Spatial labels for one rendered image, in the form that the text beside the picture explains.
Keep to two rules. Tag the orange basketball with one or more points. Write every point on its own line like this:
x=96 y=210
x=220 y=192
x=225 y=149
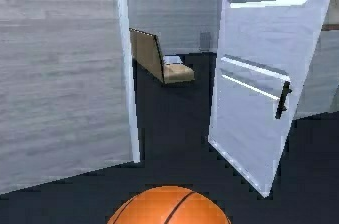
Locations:
x=168 y=208

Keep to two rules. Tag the white room door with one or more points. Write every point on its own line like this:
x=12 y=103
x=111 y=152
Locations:
x=250 y=100

